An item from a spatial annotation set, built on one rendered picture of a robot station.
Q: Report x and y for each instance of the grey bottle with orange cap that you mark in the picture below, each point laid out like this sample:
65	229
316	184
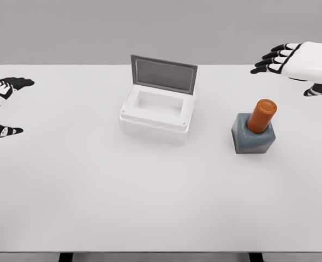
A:
255	131

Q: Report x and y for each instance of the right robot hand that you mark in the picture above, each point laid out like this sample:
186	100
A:
308	62

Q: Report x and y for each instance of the white box with grey lid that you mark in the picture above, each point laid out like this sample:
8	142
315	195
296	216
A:
158	109

